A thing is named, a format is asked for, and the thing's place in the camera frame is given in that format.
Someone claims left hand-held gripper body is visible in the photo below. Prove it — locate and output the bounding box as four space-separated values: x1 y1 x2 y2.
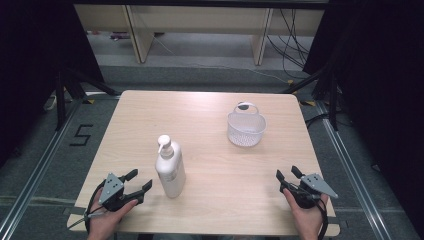
98 172 139 213

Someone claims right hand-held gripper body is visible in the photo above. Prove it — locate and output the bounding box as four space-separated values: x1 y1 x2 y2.
282 173 339 210

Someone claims white pump bottle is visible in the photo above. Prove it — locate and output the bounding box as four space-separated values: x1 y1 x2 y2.
155 134 187 199

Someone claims person's left hand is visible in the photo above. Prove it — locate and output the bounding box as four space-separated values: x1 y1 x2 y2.
87 189 139 240

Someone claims person's right hand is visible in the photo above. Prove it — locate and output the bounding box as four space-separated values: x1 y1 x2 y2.
283 188 330 240

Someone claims black metal stand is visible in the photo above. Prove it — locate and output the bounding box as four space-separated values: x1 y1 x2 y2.
282 64 340 132
54 66 119 132

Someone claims black curtain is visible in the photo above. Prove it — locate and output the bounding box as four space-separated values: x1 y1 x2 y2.
302 0 424 231
0 0 105 168

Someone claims beige wooden desk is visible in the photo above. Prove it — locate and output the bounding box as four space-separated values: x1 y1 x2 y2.
73 4 326 66

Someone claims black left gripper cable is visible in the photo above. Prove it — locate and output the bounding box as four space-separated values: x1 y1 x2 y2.
84 179 108 234

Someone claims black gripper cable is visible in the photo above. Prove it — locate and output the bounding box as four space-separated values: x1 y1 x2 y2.
313 196 330 240
84 179 108 234

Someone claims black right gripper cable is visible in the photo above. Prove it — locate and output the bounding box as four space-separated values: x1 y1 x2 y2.
313 196 330 240

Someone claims metal floor rail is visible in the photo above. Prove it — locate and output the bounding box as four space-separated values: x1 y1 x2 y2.
314 101 395 240
0 99 84 240

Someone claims grey cable tie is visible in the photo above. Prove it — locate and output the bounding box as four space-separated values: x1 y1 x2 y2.
67 213 106 230

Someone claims black floor cable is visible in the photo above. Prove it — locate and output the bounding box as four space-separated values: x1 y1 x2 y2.
304 112 332 130

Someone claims bundle of black cables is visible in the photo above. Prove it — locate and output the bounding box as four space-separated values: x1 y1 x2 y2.
265 8 315 80

